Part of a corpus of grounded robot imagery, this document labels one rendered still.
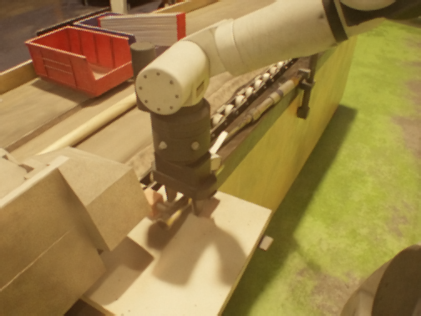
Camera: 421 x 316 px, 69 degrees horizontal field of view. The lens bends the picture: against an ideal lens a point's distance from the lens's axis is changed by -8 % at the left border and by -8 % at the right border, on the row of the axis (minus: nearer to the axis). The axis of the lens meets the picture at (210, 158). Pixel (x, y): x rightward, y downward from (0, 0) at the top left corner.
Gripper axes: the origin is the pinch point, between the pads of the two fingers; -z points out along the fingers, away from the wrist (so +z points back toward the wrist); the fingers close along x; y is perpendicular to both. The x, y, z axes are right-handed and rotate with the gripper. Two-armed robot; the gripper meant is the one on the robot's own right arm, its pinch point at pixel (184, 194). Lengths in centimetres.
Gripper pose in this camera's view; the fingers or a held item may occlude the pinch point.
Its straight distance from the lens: 59.4
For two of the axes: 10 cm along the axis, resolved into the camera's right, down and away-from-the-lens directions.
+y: -5.3, 5.2, -6.6
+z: 0.1, -7.8, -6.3
